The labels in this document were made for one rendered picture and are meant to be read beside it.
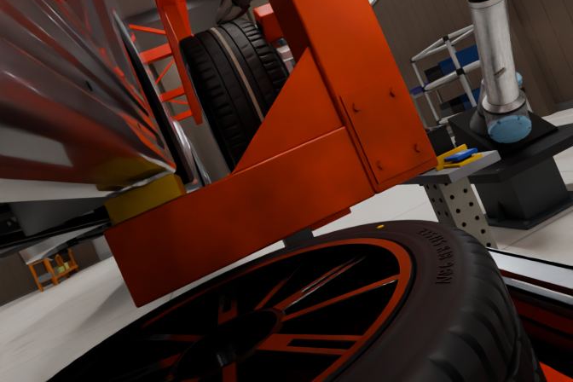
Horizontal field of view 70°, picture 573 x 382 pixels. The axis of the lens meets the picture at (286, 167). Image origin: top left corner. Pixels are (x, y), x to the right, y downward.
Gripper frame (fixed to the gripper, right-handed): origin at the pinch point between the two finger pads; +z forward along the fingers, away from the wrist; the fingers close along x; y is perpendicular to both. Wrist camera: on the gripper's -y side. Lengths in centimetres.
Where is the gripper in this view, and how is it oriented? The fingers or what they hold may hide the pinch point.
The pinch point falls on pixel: (219, 20)
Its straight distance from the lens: 143.8
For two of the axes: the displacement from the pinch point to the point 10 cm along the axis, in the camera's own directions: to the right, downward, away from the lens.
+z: -6.4, 7.7, 0.1
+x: -7.1, -5.9, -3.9
